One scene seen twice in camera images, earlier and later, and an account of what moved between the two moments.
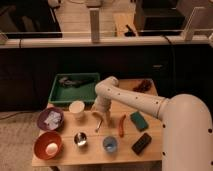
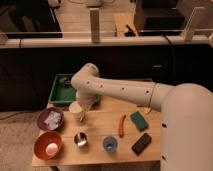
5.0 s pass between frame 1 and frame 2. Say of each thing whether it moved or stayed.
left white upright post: stayed
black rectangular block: stayed
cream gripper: moved
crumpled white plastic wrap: stayed
